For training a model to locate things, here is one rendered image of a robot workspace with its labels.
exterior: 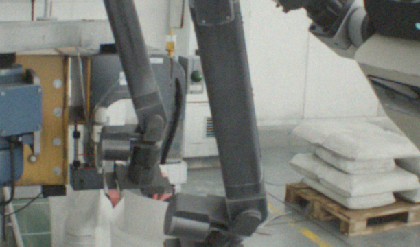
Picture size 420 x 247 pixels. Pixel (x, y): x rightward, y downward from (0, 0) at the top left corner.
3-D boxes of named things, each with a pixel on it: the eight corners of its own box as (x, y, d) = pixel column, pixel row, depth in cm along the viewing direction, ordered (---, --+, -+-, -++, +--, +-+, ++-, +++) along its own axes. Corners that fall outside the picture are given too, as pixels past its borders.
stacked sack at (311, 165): (388, 176, 455) (390, 157, 452) (318, 185, 425) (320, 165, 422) (352, 162, 491) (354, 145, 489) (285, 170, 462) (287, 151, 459)
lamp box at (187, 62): (203, 94, 157) (205, 57, 155) (187, 94, 155) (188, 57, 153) (193, 89, 164) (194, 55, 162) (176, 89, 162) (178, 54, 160)
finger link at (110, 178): (100, 196, 141) (105, 167, 135) (130, 195, 144) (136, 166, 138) (106, 219, 136) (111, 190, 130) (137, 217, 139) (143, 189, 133)
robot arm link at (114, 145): (165, 116, 123) (157, 101, 131) (107, 113, 120) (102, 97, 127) (157, 171, 128) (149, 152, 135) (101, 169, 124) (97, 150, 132)
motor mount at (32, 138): (47, 156, 124) (47, 77, 121) (15, 157, 122) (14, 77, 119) (31, 126, 150) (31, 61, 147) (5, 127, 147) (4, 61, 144)
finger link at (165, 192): (129, 195, 144) (136, 166, 138) (158, 193, 146) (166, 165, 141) (136, 217, 139) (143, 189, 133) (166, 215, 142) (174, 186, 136)
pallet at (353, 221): (472, 215, 448) (475, 197, 445) (346, 237, 397) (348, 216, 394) (399, 184, 521) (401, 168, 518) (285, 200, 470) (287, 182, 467)
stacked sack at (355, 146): (429, 160, 412) (432, 139, 409) (353, 167, 386) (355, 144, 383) (391, 145, 450) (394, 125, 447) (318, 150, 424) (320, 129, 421)
